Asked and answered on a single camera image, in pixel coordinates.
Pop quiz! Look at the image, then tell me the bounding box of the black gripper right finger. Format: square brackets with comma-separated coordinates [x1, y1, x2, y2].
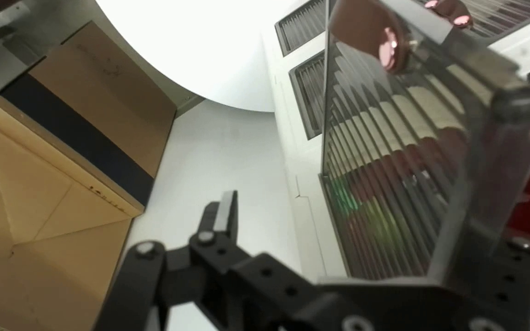
[428, 82, 530, 331]

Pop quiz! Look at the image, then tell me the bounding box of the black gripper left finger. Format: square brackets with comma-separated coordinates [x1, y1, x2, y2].
[93, 189, 261, 331]

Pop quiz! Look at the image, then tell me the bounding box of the dark transparent cabinet door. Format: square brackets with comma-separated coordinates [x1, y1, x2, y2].
[274, 0, 329, 56]
[287, 49, 327, 139]
[320, 0, 530, 283]

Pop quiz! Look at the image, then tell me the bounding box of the large creased cardboard box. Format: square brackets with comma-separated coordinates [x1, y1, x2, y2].
[0, 99, 145, 331]

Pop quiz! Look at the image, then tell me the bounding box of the cardboard box with black stripe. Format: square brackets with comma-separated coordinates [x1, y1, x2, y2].
[0, 20, 180, 213]

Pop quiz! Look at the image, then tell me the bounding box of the white stacked cabinet frame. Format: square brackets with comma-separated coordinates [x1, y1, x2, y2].
[261, 0, 530, 283]

